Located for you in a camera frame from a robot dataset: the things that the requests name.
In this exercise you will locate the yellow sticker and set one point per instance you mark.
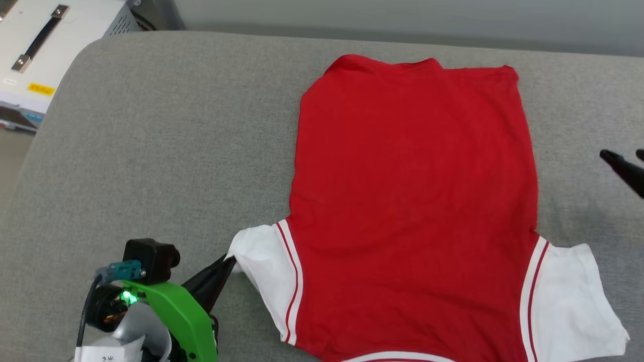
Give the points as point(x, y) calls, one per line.
point(41, 89)

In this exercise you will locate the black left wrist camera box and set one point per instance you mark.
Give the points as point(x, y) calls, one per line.
point(151, 259)

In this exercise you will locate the white paper label tape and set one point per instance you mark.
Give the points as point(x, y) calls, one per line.
point(105, 354)

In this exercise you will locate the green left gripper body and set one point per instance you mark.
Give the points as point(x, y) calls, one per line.
point(186, 322)

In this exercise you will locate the grey device behind case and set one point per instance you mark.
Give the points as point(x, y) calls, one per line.
point(156, 12)

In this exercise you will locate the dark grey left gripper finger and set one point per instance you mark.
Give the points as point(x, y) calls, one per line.
point(216, 289)
point(204, 279)

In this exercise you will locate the red and white jersey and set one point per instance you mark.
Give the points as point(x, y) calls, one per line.
point(412, 201)

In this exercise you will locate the white equipment case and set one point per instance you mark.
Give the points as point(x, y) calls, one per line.
point(80, 35)

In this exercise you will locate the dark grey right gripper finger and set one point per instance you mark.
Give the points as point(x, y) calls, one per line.
point(629, 173)
point(640, 155)

